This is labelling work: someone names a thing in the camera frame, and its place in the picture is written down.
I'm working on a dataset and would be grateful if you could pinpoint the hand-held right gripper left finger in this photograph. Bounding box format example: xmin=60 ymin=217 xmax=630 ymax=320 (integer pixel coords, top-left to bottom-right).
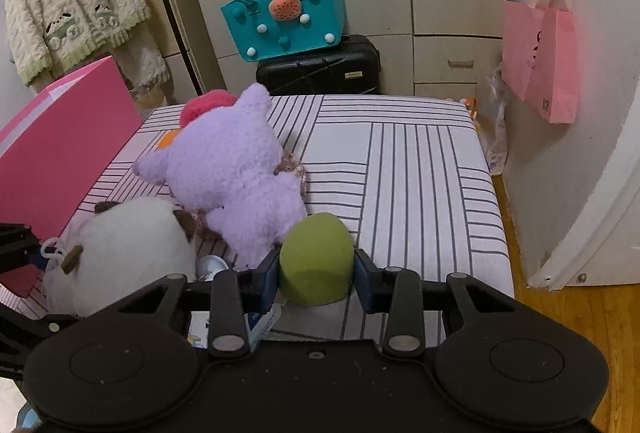
xmin=107 ymin=247 xmax=282 ymax=360

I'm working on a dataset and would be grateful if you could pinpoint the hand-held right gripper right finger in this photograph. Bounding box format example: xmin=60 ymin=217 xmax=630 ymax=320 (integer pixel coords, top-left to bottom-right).
xmin=352 ymin=249 xmax=531 ymax=359

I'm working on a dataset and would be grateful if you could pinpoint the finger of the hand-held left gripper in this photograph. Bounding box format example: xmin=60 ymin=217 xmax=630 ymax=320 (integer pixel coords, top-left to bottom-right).
xmin=0 ymin=303 xmax=81 ymax=381
xmin=0 ymin=223 xmax=43 ymax=274

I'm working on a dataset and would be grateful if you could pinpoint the white blue tissue packet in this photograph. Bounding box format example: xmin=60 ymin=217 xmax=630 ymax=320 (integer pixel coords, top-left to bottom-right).
xmin=196 ymin=255 xmax=230 ymax=283
xmin=247 ymin=303 xmax=284 ymax=350

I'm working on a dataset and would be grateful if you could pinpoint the green soft ball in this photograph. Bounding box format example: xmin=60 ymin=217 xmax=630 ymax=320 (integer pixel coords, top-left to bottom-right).
xmin=278 ymin=212 xmax=355 ymax=307

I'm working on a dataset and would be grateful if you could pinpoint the pink floral scrunchie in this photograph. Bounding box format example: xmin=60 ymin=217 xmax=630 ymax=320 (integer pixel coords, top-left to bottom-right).
xmin=275 ymin=150 xmax=307 ymax=199

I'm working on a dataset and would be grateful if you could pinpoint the pink storage box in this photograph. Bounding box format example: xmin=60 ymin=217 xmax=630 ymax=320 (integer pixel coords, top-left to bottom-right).
xmin=0 ymin=56 xmax=143 ymax=299

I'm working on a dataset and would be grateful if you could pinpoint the white plush toy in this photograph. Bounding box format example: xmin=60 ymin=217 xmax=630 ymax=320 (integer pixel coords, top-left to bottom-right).
xmin=41 ymin=200 xmax=201 ymax=319

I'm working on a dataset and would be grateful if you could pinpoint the purple plush toy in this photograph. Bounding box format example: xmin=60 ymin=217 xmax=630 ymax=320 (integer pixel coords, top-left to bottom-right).
xmin=132 ymin=82 xmax=308 ymax=266

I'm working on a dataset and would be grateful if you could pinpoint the striped mattress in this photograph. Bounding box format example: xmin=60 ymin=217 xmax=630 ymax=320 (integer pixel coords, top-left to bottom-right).
xmin=0 ymin=94 xmax=516 ymax=349

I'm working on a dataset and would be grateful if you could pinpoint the red strawberry plush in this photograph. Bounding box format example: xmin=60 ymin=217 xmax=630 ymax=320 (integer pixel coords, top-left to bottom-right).
xmin=181 ymin=89 xmax=238 ymax=126

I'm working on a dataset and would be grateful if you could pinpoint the black suitcase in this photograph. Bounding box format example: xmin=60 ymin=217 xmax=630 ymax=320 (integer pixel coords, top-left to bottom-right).
xmin=256 ymin=34 xmax=382 ymax=96

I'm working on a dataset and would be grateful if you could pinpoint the white door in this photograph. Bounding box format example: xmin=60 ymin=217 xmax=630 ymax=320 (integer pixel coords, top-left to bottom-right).
xmin=527 ymin=78 xmax=640 ymax=289

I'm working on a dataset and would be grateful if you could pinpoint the teal felt tote bag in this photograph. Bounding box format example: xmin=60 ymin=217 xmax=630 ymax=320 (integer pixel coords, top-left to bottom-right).
xmin=221 ymin=0 xmax=347 ymax=62

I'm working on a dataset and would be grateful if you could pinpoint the pink paper bag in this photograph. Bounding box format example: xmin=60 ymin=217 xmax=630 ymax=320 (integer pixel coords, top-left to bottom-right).
xmin=501 ymin=0 xmax=581 ymax=125

